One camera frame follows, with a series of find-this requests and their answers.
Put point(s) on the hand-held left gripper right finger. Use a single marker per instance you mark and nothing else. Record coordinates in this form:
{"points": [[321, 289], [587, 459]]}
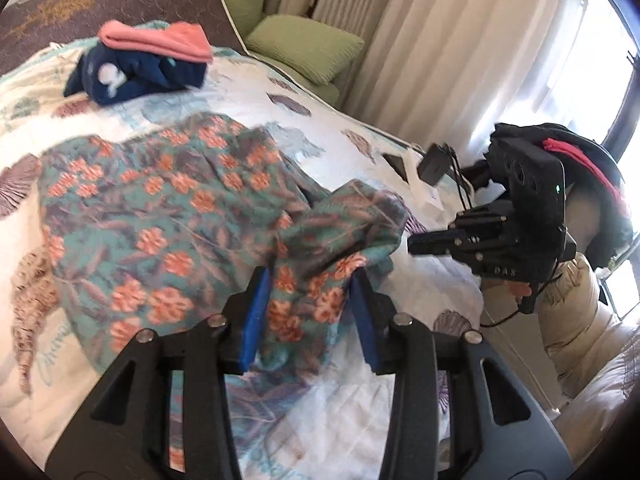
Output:
{"points": [[365, 325]]}

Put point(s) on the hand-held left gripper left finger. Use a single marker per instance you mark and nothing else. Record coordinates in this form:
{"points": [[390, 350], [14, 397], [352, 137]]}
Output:
{"points": [[257, 310]]}

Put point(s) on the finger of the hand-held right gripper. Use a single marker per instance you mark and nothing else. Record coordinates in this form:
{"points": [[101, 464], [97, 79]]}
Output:
{"points": [[440, 245]]}

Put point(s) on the teal floral garment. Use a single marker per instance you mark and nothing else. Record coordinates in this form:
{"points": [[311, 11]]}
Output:
{"points": [[165, 210]]}

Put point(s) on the person's right forearm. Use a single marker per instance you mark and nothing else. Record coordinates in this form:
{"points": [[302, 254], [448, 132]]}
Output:
{"points": [[575, 320]]}

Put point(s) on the person's right hand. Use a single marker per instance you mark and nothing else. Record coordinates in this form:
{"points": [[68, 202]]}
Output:
{"points": [[520, 289]]}

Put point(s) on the white printed quilt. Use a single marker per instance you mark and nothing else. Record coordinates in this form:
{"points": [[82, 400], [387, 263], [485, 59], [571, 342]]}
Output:
{"points": [[435, 285]]}

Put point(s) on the white box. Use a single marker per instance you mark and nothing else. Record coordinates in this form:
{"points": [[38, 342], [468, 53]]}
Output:
{"points": [[427, 194]]}

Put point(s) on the black adapter box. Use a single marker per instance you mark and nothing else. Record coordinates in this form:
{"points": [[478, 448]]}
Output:
{"points": [[435, 162]]}

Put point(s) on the black phone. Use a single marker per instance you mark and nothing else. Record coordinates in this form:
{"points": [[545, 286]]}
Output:
{"points": [[397, 165]]}

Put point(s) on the green pillow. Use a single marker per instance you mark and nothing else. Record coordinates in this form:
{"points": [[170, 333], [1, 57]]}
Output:
{"points": [[322, 94], [240, 2], [305, 47]]}

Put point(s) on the cream curtain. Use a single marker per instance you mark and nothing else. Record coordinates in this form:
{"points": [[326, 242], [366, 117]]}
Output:
{"points": [[425, 35]]}

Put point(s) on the person's cream padded jacket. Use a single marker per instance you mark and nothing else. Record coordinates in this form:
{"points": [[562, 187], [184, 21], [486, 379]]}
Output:
{"points": [[610, 400]]}

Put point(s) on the navy blue fleece garment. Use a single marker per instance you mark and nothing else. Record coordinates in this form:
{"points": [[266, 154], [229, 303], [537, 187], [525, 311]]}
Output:
{"points": [[130, 77]]}

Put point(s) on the pink folded garment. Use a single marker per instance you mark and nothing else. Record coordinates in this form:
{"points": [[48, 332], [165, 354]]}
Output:
{"points": [[160, 40]]}

